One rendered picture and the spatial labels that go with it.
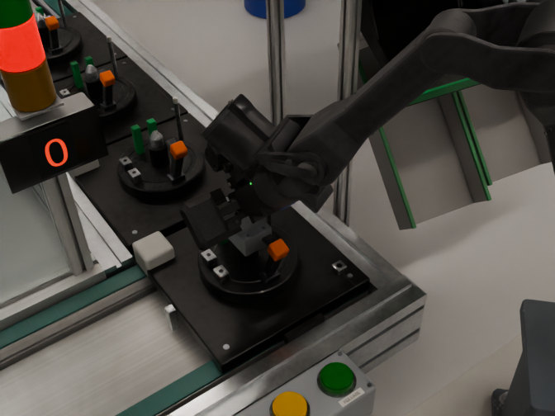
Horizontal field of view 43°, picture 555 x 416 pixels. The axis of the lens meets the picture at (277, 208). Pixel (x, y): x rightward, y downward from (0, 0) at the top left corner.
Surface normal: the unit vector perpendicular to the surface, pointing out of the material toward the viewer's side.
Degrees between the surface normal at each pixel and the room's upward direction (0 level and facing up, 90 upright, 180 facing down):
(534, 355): 0
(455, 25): 17
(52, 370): 0
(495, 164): 45
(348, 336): 0
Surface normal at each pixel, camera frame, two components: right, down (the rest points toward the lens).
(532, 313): -0.03, -0.73
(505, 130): 0.28, -0.09
